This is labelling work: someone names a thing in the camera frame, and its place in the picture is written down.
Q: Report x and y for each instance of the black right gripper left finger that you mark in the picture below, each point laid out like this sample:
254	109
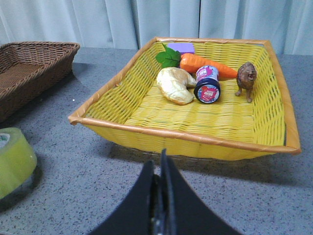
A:
135	214

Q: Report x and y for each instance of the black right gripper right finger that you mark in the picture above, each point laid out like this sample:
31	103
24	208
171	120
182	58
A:
178	210

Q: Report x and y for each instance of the yellow-green packing tape roll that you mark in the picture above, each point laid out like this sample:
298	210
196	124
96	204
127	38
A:
17	160

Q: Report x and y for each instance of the yellow woven basket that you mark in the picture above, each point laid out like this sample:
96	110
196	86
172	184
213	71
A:
130	110

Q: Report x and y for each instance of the small purple lidded jar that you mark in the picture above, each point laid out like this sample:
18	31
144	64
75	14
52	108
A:
207	89

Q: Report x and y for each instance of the toy croissant bread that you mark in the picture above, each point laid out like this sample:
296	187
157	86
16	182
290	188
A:
173	83

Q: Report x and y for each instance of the orange toy carrot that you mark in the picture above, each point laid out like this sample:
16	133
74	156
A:
191	62

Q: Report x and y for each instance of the brown toy lion figurine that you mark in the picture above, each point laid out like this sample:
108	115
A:
246	77

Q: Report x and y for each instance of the purple block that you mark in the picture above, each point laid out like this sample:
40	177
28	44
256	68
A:
182	48

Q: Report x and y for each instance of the brown wicker basket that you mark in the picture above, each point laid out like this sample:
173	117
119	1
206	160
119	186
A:
29	68

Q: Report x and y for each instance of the white-blue curtain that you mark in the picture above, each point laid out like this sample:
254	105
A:
130	24

